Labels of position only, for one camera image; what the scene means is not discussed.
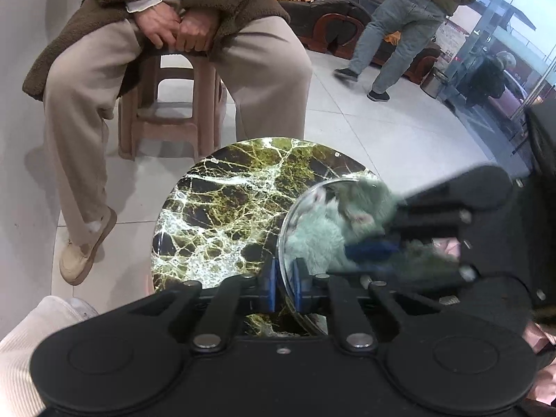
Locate person's white shoe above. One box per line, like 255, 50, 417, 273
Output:
69, 297, 100, 318

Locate person's pink jacket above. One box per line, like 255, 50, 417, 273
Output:
519, 319, 556, 409

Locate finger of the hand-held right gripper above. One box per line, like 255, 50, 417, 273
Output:
326, 261, 476, 296
345, 191, 474, 263

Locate stainless steel bowl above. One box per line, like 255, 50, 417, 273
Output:
278, 177, 439, 336

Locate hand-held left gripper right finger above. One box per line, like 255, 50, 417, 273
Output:
292, 260, 441, 353

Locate dark red car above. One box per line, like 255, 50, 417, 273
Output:
491, 80, 528, 120

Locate steel trash can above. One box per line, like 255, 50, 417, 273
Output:
420, 68, 449, 98

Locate green fluffy cloth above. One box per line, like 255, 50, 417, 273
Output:
287, 180, 461, 279

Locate round marble-top side table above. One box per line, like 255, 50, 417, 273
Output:
151, 138, 378, 337

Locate red-topped standing sign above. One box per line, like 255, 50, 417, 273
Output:
436, 22, 467, 62

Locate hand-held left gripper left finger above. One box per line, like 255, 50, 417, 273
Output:
125, 260, 279, 353

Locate person's white ribbed trouser leg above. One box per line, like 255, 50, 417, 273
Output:
0, 295, 100, 417

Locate dark covered scooter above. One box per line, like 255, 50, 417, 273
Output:
467, 50, 517, 109

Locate pink-brown plastic stool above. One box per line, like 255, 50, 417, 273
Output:
118, 52, 227, 161

